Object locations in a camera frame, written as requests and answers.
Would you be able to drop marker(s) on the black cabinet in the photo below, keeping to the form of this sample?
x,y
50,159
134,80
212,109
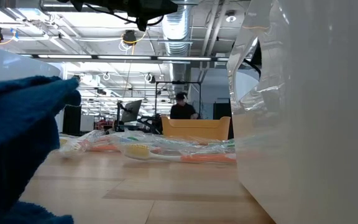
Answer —
x,y
71,119
222,112

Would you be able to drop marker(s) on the blue folded cloth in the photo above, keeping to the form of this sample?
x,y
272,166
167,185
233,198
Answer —
x,y
11,130

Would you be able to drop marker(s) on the orange plastic bin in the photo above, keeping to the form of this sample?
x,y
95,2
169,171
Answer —
x,y
197,129

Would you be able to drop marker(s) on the round ceiling sensor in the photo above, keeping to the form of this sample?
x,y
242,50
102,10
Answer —
x,y
230,15

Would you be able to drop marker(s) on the black ceiling light rail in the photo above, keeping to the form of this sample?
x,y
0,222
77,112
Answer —
x,y
73,57

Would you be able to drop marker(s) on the white plastic bin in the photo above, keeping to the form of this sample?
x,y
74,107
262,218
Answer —
x,y
306,124
11,62

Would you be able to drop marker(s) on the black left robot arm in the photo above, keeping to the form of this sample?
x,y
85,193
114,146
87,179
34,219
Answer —
x,y
141,7

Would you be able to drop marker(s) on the grey monitor on arm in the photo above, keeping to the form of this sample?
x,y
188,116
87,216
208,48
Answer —
x,y
131,110

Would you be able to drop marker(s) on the person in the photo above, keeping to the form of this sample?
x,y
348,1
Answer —
x,y
182,112

